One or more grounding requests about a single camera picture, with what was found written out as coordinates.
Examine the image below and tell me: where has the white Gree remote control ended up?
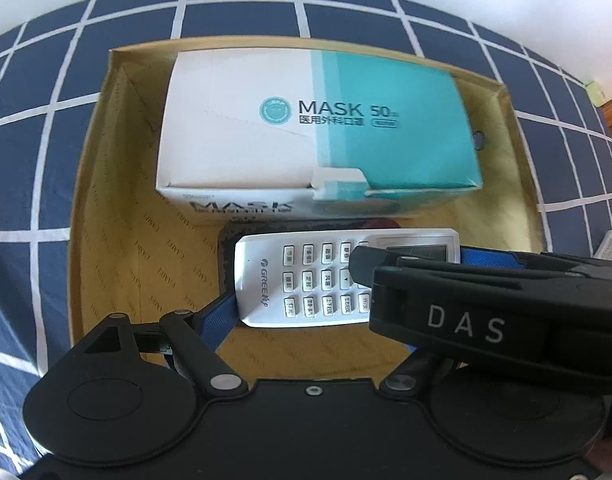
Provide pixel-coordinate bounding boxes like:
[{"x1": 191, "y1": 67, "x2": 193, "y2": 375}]
[{"x1": 233, "y1": 229, "x2": 460, "y2": 328}]

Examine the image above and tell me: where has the teal white mask box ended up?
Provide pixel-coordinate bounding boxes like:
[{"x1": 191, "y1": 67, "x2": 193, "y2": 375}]
[{"x1": 155, "y1": 48, "x2": 483, "y2": 219}]

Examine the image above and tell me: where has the white multicolour button remote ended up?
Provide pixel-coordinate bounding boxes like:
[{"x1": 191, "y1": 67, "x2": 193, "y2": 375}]
[{"x1": 594, "y1": 230, "x2": 612, "y2": 261}]

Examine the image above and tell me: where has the brown cardboard box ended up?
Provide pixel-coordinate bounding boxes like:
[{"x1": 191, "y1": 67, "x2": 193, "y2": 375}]
[{"x1": 68, "y1": 36, "x2": 544, "y2": 382}]

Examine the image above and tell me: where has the pale green tape roll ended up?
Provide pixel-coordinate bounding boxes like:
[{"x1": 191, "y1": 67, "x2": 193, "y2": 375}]
[{"x1": 585, "y1": 80, "x2": 608, "y2": 107}]

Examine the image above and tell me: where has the blue checkered bed sheet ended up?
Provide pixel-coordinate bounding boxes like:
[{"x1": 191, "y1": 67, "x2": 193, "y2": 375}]
[{"x1": 0, "y1": 0, "x2": 612, "y2": 474}]

